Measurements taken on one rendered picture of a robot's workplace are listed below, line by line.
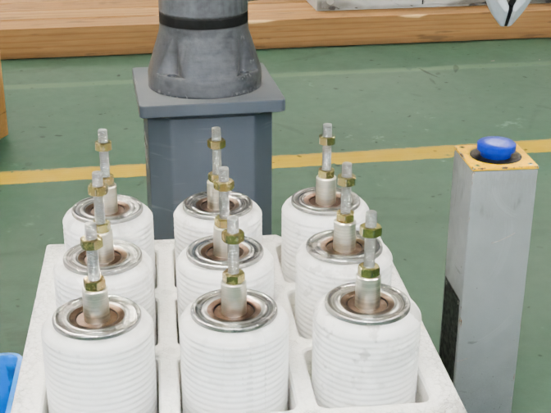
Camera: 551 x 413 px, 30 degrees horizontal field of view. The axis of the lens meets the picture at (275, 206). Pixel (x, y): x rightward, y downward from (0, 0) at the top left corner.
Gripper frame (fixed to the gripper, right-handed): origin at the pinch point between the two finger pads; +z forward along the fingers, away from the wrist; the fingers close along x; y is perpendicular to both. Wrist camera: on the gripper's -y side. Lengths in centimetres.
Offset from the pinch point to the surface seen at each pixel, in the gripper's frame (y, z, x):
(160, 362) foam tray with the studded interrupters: -15.4, 28.3, 35.6
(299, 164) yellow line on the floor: 82, 46, 9
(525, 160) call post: -1.7, 14.8, -2.7
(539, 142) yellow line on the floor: 89, 46, -40
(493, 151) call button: -1.8, 13.7, 0.9
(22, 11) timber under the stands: 187, 38, 72
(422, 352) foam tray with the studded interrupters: -16.4, 28.3, 11.0
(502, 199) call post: -3.5, 18.4, 0.1
